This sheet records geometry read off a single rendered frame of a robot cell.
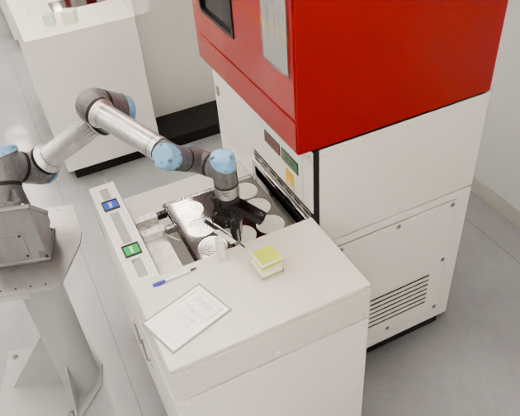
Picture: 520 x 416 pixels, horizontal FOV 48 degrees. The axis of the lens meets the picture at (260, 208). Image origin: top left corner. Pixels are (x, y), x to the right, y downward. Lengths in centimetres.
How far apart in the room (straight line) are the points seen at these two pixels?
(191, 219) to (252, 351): 62
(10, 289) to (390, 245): 136
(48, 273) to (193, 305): 65
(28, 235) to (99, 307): 107
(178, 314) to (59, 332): 90
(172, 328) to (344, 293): 49
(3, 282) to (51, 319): 33
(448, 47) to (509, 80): 135
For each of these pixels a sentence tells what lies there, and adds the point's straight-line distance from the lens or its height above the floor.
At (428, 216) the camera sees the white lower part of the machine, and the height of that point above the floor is 74.
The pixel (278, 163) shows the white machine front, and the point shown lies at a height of 103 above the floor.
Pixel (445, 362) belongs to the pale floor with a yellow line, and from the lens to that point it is 282.
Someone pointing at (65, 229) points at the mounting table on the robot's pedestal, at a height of 82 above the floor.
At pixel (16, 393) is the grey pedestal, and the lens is 294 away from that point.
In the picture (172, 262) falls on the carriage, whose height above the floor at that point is 88.
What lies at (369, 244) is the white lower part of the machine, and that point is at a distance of 221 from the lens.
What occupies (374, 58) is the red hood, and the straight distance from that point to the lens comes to 177.
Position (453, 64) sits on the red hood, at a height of 137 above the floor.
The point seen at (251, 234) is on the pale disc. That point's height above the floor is 90.
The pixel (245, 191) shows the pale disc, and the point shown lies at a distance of 218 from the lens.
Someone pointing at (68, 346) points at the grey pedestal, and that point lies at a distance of 259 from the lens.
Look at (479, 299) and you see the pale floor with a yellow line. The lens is 309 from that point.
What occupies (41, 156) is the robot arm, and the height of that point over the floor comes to 110.
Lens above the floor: 225
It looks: 40 degrees down
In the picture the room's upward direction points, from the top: 5 degrees counter-clockwise
